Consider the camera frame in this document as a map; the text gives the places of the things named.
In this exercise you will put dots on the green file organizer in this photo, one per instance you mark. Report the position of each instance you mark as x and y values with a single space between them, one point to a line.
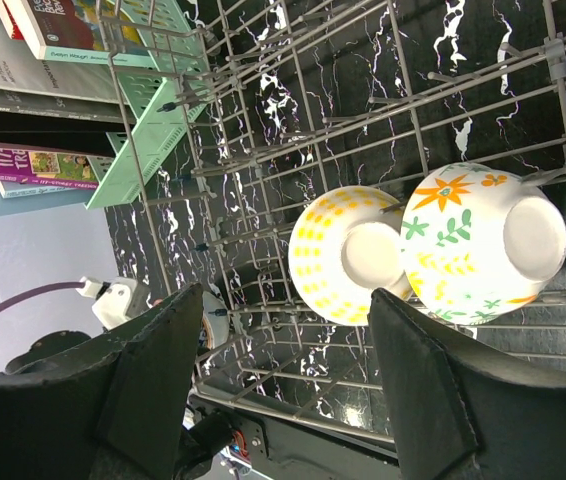
157 104

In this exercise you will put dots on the blue zigzag pattern bowl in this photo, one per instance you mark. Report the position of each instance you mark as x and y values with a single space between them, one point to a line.
215 322

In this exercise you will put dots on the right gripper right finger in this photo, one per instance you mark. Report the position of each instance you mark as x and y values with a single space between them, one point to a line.
460 409

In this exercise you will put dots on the grey wire dish rack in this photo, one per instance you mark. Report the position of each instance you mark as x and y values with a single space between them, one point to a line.
308 96

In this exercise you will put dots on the white papers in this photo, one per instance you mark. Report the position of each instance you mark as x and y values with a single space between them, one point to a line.
54 89

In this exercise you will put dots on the red book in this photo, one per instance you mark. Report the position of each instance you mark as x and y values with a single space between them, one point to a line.
86 32

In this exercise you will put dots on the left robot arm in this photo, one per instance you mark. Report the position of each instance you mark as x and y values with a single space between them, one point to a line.
114 303

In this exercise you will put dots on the yellow checked bowl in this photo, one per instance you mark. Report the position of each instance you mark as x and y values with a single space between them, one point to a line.
345 245

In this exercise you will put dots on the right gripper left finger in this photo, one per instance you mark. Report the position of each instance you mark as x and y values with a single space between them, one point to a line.
111 405

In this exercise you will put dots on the green floral bowl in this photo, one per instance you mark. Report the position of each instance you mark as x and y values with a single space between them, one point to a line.
478 243

